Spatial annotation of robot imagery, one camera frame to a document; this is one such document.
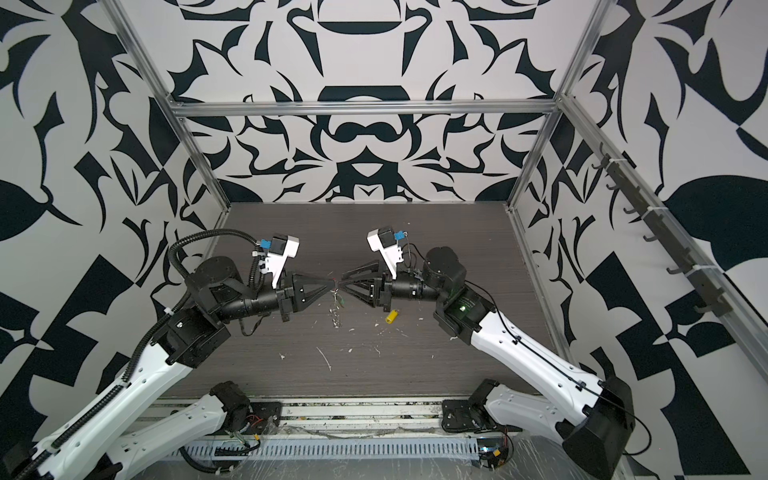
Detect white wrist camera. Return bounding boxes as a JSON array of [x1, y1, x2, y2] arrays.
[[252, 234, 300, 289], [366, 226, 407, 279]]

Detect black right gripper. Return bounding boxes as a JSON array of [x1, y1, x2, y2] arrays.
[[346, 260, 455, 316]]

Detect black wall hook rack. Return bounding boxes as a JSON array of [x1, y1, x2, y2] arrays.
[[593, 143, 733, 317]]

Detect white slotted cable duct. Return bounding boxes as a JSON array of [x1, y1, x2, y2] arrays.
[[186, 437, 480, 461]]

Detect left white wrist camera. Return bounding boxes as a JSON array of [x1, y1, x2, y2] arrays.
[[252, 234, 300, 289]]

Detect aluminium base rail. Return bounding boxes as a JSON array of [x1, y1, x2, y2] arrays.
[[161, 394, 616, 436]]

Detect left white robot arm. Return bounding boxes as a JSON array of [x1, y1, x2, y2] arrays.
[[3, 229, 335, 479]]

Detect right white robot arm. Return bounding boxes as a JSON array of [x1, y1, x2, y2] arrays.
[[339, 247, 641, 479]]

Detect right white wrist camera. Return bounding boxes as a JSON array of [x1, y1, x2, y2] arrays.
[[366, 226, 407, 279]]

